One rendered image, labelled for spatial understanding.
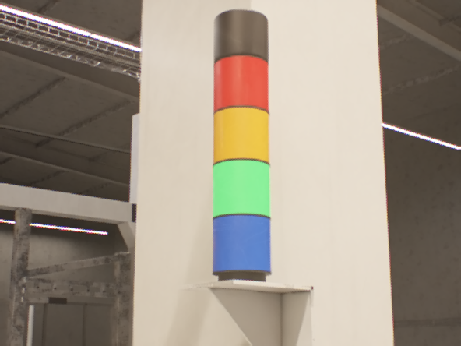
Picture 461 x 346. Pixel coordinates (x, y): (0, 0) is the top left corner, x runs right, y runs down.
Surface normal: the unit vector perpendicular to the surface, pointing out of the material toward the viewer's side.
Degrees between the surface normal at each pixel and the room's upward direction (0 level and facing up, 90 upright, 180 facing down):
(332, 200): 90
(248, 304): 90
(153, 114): 90
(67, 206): 90
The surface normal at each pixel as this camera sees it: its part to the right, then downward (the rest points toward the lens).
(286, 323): -0.77, -0.15
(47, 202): 0.64, -0.19
